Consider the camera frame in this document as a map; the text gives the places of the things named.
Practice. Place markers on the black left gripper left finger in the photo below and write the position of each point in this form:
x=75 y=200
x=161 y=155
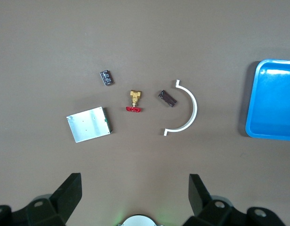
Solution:
x=69 y=193

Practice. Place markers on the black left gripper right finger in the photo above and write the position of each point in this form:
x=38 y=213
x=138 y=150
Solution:
x=198 y=195

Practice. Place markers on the brown electrolytic capacitor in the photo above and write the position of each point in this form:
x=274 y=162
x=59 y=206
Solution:
x=167 y=98

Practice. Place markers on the black printed electrolytic capacitor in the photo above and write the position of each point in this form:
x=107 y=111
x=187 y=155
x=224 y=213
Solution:
x=106 y=77

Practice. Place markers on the blue plastic tray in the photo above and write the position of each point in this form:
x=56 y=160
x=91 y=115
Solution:
x=272 y=101

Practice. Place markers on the silver metal module box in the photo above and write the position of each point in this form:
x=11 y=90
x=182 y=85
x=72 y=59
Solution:
x=88 y=124

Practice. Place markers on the white curved pipe clamp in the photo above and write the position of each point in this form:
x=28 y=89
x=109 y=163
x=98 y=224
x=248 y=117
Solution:
x=194 y=106

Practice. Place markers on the brown table cover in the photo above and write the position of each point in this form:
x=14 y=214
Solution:
x=145 y=35

